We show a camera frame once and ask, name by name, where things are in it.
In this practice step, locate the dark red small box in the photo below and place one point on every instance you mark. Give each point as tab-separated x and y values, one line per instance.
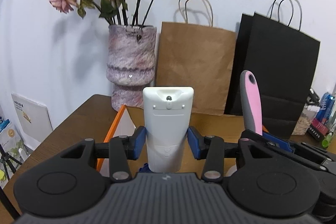
317	130

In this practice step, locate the blue drink can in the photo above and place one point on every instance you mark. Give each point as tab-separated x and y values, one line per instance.
326	106

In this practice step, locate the pink pet grooming brush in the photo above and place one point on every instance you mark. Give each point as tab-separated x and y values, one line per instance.
250	102

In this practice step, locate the black paper bag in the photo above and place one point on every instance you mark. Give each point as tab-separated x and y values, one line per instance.
283	60

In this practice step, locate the white remote control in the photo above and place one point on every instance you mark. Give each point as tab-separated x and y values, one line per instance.
167	112

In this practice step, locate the blue toothed plastic lid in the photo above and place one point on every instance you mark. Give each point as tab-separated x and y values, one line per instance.
145	169

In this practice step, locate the clear seed container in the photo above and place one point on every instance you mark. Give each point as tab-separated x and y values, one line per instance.
310	109

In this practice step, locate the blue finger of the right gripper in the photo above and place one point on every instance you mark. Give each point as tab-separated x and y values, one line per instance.
326	166
304	150

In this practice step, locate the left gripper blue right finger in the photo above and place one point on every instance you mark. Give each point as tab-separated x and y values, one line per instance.
213	149

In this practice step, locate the brown paper bag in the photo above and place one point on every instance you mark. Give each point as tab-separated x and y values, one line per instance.
197	56

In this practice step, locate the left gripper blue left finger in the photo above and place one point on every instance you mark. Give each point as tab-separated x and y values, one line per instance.
118	151

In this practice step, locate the white board on floor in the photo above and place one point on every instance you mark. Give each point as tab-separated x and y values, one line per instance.
33	116

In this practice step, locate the pink marbled ceramic vase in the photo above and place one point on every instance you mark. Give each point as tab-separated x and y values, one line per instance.
131	63

